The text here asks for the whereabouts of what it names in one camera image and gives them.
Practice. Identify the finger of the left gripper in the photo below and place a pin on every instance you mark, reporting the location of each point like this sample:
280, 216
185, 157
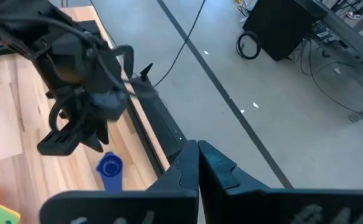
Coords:
103, 132
93, 143

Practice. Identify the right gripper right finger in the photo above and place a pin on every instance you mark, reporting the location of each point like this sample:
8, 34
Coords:
231, 199

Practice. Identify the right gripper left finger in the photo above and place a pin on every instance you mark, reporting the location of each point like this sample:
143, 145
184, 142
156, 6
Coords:
168, 202

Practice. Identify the small navy measuring cup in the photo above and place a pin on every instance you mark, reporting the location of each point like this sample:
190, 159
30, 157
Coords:
109, 168

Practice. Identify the black equipment box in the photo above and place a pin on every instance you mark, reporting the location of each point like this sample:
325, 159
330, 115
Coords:
280, 28

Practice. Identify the grey workstation desk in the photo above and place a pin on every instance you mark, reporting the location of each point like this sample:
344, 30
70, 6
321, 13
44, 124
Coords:
340, 29

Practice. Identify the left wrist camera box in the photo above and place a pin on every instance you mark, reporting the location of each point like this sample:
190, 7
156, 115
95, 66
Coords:
109, 104

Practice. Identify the black frame bracket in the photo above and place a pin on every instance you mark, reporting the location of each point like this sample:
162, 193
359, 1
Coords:
128, 56
147, 73

